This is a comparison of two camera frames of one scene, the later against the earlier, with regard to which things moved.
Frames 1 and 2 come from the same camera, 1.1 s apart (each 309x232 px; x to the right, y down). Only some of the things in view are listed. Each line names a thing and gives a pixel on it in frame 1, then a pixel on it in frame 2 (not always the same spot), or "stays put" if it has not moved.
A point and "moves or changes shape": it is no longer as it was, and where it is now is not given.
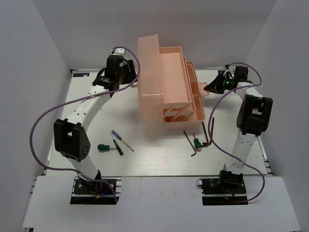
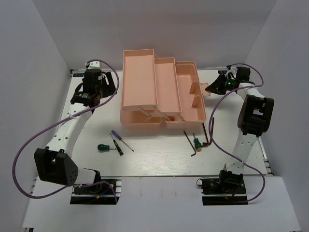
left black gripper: x=133 y=74 -> x=110 y=88
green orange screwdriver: x=197 y=143 stays put
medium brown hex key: x=203 y=143 stays put
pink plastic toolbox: x=168 y=89 moves or changes shape
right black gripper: x=215 y=86 stays put
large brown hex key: x=205 y=145 stays put
